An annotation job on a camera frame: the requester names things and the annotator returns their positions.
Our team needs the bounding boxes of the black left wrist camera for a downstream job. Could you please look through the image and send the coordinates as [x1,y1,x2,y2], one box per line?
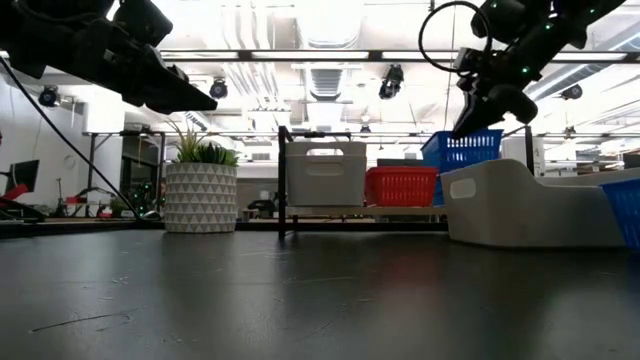
[113,0,175,48]

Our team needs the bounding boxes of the black computer monitor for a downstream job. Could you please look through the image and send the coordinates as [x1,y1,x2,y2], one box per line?
[4,159,41,195]

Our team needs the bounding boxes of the wooden shelf with black frame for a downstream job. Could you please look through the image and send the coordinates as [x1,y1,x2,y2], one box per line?
[277,124,535,240]

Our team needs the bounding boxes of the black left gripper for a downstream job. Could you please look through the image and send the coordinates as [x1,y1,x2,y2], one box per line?
[64,27,218,115]

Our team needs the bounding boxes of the black table mat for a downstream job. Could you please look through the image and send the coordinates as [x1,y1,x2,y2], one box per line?
[0,229,640,360]

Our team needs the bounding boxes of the white ceiling air duct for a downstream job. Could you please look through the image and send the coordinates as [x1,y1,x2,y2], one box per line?
[294,0,366,49]

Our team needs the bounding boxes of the white pillar with signs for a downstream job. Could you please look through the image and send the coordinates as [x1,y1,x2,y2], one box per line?
[501,135,546,166]

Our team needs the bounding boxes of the red plastic basket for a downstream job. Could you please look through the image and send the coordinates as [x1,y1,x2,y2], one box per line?
[364,172,440,207]
[364,166,440,175]

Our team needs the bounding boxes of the red chair part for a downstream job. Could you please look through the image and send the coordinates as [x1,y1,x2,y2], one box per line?
[0,183,31,204]

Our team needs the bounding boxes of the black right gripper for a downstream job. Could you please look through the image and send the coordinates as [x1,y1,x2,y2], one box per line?
[451,47,541,140]

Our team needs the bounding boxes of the long black left arm cable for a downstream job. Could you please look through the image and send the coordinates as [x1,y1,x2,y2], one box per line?
[0,55,144,221]

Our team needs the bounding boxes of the succulent in patterned white pot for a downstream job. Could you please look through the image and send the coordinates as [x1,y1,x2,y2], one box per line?
[163,119,240,235]

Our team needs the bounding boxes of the black right gripper cable loop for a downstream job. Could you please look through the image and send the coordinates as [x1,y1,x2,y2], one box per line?
[418,0,495,77]

